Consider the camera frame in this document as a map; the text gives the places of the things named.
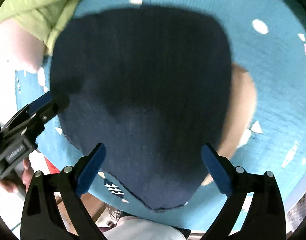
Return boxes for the dark blue denim jeans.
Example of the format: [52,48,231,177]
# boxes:
[50,6,232,211]

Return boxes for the beige folded jacket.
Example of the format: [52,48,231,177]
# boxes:
[200,63,258,186]

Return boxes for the blue patterned bed quilt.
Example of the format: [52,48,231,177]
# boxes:
[37,0,306,231]

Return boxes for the green garment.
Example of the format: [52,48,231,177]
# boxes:
[0,0,80,55]

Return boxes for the person's left hand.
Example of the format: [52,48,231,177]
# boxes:
[0,158,34,193]

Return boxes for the pink pillow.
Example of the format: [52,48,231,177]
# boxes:
[0,19,45,73]

